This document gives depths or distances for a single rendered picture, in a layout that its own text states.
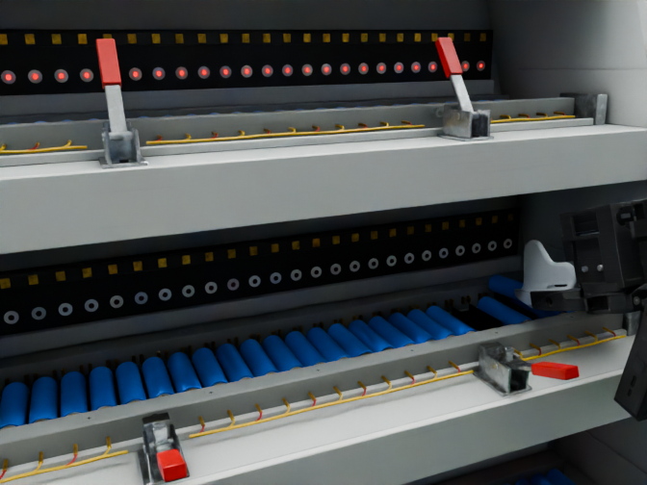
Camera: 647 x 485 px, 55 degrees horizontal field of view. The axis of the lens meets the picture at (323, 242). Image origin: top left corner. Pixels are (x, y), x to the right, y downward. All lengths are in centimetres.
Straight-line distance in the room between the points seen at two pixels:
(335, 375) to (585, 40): 41
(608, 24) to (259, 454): 49
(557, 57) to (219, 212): 42
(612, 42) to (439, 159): 24
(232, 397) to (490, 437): 20
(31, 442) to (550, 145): 44
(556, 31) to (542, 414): 39
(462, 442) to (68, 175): 33
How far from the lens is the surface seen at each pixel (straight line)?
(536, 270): 57
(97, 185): 41
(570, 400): 54
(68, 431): 45
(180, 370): 51
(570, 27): 70
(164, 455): 38
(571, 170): 56
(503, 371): 51
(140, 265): 55
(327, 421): 47
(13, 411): 50
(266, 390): 46
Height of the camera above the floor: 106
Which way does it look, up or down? 2 degrees up
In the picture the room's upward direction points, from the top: 8 degrees counter-clockwise
